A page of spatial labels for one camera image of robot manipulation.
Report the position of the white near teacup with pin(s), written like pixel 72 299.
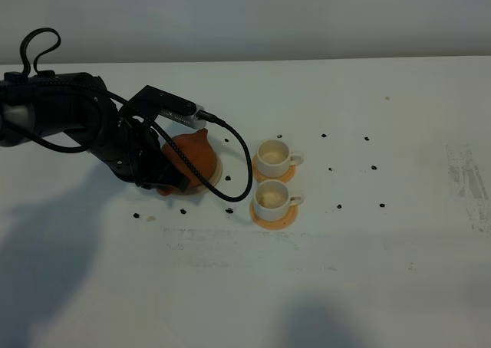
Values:
pixel 272 200

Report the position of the beige round teapot saucer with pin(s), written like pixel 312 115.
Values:
pixel 201 189

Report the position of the orange near coaster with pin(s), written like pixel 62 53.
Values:
pixel 285 221

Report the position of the brown clay teapot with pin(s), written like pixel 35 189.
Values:
pixel 198 150

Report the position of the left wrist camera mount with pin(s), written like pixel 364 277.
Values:
pixel 152 102

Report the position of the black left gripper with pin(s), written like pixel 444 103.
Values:
pixel 131 149

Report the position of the white teacup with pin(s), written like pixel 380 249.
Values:
pixel 274 158
pixel 272 200

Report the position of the white far teacup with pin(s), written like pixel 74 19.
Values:
pixel 274 158

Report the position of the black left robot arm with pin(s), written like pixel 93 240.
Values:
pixel 75 113

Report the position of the orange far coaster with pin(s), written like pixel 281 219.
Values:
pixel 259 177

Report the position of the orange coaster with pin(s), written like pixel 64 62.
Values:
pixel 259 177
pixel 285 221

